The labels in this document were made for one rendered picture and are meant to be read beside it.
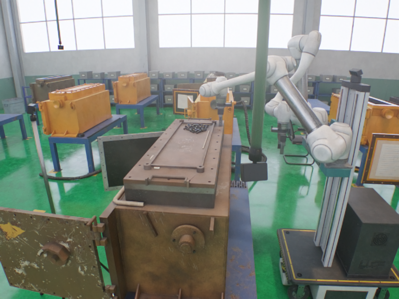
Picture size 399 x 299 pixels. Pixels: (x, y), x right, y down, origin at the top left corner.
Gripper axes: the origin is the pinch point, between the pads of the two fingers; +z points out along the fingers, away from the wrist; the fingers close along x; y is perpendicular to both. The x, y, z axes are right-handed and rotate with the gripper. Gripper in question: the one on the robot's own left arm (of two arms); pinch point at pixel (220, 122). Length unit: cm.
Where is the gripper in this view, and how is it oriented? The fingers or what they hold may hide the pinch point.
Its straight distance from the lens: 230.3
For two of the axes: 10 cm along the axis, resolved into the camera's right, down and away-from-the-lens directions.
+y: -9.9, -0.4, 1.1
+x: -1.2, 3.4, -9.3
